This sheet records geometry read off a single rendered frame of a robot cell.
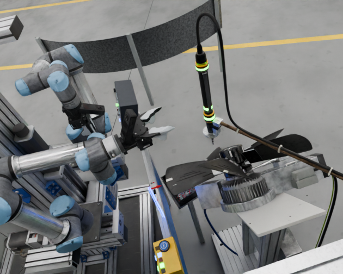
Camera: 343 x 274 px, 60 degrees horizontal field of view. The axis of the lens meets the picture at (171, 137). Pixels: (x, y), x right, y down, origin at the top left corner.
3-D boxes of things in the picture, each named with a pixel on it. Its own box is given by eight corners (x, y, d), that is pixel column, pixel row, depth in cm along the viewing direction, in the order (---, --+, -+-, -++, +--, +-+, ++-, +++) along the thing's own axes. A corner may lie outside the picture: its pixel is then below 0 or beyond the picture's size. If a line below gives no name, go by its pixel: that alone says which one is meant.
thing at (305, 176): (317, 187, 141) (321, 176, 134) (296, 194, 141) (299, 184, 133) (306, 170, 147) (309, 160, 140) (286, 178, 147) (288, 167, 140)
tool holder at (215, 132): (227, 131, 124) (226, 116, 117) (217, 143, 122) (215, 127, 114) (209, 123, 129) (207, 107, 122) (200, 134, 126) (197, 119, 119)
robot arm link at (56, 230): (85, 218, 146) (-6, 168, 104) (89, 247, 136) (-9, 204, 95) (65, 230, 147) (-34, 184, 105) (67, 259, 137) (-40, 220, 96)
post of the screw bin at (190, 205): (205, 241, 242) (190, 196, 181) (202, 244, 242) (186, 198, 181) (202, 238, 244) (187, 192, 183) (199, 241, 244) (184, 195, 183)
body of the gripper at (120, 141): (147, 131, 114) (119, 145, 113) (141, 116, 108) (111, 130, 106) (155, 144, 109) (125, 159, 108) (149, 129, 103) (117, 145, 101)
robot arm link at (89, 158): (81, 162, 111) (71, 149, 104) (108, 149, 112) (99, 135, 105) (86, 178, 105) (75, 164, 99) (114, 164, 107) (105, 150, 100)
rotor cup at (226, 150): (258, 166, 142) (249, 140, 142) (233, 176, 137) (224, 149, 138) (242, 166, 156) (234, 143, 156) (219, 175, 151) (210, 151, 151)
